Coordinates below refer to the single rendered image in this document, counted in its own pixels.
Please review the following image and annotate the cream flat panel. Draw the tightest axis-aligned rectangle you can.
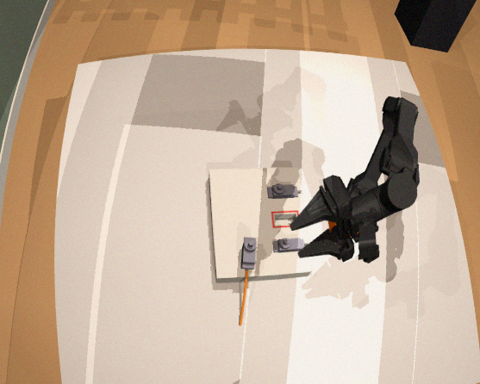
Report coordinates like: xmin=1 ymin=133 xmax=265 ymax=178
xmin=209 ymin=167 xmax=312 ymax=283

